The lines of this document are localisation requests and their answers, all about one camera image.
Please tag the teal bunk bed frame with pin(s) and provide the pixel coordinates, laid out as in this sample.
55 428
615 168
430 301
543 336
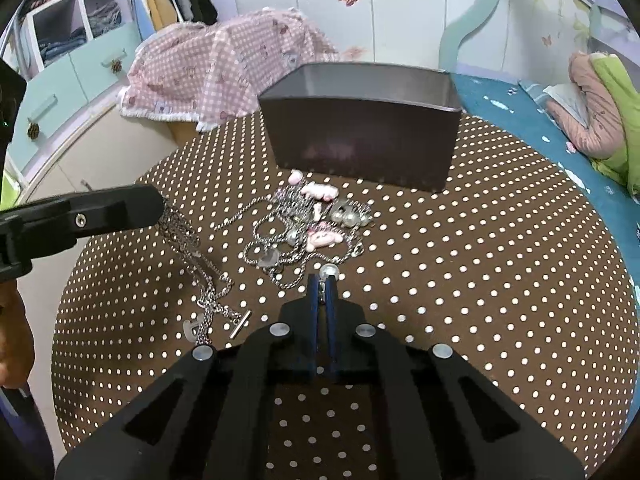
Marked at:
465 35

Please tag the pine cone drawer knob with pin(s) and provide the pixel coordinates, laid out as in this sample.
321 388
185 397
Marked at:
116 66
33 130

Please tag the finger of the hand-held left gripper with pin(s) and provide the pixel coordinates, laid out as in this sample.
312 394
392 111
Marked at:
100 215

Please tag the white pillow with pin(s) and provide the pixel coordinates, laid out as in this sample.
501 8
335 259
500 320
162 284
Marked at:
565 99

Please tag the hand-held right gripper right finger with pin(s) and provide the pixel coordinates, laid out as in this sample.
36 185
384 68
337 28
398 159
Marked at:
331 310

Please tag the white stepped shelf unit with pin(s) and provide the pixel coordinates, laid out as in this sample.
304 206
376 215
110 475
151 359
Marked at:
84 15

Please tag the pink quilt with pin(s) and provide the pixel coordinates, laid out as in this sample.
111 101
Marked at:
590 120

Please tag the small butterfly sticker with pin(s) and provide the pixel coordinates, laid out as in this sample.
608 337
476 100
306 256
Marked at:
546 40

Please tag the white wardrobe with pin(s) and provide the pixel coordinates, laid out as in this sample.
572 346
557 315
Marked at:
400 10

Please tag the pink checked cloth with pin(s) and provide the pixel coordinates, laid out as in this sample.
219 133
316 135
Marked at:
225 60

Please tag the grey metal box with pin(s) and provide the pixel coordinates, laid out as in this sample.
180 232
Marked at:
360 145

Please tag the folded blue jeans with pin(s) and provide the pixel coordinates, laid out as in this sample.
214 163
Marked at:
102 17
62 47

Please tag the person's left hand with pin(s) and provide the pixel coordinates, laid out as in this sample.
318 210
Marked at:
15 340

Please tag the brown polka dot round table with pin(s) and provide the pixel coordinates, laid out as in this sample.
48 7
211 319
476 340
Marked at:
475 285

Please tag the teal drawer cabinet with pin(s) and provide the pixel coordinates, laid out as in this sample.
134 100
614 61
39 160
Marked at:
90 65

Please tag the pile of jewelry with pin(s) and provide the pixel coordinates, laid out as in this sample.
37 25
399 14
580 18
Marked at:
320 237

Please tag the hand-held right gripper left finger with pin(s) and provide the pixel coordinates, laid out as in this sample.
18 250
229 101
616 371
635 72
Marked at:
314 305

